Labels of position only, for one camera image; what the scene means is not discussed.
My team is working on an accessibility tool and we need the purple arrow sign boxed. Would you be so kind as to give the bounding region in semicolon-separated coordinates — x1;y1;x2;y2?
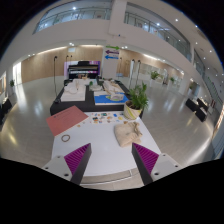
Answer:
105;49;120;56

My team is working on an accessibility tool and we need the white sheet of colourful stickers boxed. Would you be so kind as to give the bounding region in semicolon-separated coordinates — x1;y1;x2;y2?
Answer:
89;111;116;125

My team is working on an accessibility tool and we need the dark chair group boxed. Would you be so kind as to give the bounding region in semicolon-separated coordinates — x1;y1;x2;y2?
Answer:
184;97;209;123
0;98;14;123

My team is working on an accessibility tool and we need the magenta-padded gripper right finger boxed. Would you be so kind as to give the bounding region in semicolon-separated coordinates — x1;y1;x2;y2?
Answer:
131;142;184;186

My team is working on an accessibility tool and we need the blue arrow sign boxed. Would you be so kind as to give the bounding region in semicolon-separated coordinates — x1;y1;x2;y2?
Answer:
104;54;119;61

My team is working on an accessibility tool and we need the palm plant in striped pot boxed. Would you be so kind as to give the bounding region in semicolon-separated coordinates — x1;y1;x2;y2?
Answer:
123;82;150;121

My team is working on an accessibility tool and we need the small potted green plant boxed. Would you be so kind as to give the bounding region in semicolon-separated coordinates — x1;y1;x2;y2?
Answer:
9;79;16;96
149;70;161;81

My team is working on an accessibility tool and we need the black display platform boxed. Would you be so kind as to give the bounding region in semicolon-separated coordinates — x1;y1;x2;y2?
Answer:
49;78;133;117

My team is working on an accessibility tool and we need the beige knitted towel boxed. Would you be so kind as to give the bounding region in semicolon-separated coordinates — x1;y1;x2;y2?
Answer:
113;120;144;148

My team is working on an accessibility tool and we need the black upright piano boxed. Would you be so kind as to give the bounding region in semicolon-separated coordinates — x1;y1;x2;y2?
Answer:
67;60;100;80

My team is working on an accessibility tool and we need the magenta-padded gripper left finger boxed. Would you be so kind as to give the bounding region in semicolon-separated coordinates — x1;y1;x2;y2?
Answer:
42;143;92;186

